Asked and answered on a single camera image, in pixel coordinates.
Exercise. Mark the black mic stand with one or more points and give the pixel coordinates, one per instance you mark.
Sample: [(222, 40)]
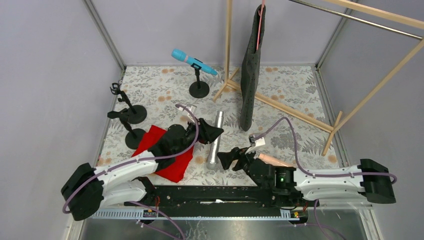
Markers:
[(134, 136), (137, 113)]

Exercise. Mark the dark grey hanging garment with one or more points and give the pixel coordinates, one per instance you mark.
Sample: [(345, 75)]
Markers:
[(250, 70)]

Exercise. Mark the blue microphone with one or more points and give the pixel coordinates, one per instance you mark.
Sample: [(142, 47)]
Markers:
[(193, 62)]

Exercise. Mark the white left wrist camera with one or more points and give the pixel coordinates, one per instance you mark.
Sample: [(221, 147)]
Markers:
[(187, 113)]

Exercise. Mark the black mic stand rear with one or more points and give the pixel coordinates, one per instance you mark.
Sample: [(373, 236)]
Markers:
[(137, 113)]

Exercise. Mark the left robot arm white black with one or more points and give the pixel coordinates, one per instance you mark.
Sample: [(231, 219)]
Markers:
[(90, 188)]

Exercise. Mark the pink clothes hanger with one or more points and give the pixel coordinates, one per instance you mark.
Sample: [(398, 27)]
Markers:
[(260, 13)]

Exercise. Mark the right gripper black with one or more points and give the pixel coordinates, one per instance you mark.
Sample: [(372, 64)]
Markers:
[(239, 158)]

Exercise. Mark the metal rack rod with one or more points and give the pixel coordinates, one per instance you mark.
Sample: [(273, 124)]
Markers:
[(356, 19)]

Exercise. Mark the black mic stand front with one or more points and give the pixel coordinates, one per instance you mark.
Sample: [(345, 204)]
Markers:
[(134, 136)]

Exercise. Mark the silver microphone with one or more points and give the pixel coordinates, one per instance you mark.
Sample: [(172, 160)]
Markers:
[(212, 161)]

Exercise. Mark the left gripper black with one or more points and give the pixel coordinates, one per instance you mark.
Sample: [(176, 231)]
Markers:
[(201, 131)]

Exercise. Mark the black mic stand moved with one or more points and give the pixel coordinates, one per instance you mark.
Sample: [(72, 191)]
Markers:
[(198, 89)]

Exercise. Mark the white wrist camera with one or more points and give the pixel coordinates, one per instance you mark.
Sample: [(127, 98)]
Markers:
[(187, 113), (256, 142)]

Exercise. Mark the pink beige microphone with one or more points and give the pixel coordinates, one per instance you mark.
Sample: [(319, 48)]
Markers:
[(273, 161)]

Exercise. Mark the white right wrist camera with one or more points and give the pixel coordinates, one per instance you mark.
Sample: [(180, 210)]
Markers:
[(256, 142)]

